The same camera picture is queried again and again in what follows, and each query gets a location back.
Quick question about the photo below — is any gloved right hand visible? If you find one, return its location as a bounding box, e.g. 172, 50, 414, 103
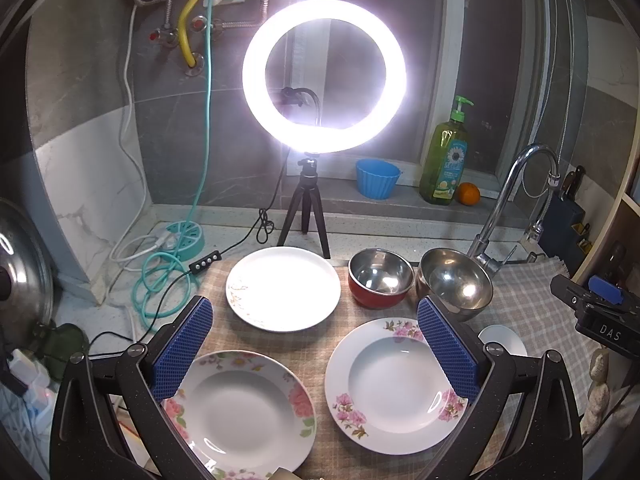
580, 348, 611, 439

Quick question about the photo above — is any steel pot lid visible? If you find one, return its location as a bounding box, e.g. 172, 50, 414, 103
0, 198, 53, 347

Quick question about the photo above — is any white cable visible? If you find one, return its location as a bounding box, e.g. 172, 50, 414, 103
106, 1, 174, 273

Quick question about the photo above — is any large steel bowl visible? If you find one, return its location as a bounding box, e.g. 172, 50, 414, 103
416, 248, 494, 322

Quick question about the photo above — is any red steel bowl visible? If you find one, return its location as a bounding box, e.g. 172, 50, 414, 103
347, 248, 414, 310

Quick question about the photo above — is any chrome kitchen faucet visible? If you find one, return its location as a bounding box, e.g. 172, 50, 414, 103
466, 143, 561, 278

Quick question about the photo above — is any small white bowl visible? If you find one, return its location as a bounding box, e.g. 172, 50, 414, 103
478, 324, 528, 356

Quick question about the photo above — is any dark knife block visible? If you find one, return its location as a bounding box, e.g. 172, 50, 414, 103
539, 165, 586, 259

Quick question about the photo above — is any teal power strip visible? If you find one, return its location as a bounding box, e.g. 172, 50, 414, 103
158, 221, 205, 261

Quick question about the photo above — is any black light cable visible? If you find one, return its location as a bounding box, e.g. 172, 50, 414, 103
86, 148, 294, 361

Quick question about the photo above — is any orange fruit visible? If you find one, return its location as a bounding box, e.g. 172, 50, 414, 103
456, 182, 482, 206

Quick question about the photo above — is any ring light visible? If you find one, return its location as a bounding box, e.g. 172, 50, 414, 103
242, 0, 408, 154

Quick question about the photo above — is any teal coiled cable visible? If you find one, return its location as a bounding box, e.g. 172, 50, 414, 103
131, 0, 228, 319

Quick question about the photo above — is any checkered table cloth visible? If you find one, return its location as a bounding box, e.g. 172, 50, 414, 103
198, 259, 597, 479

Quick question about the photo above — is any green dish soap bottle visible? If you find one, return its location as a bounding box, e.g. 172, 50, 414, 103
419, 96, 474, 205

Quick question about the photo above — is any black mini tripod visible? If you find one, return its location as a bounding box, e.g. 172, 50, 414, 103
277, 155, 331, 259

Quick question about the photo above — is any plain white plate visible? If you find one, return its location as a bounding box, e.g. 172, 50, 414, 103
226, 247, 341, 333

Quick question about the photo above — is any blue plastic cup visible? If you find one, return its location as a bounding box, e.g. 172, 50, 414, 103
356, 158, 401, 200

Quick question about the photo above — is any yellow gas hose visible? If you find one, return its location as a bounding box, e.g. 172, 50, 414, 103
177, 0, 211, 68

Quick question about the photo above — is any floral plate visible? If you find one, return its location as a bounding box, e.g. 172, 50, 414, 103
324, 318, 468, 456
164, 350, 317, 479

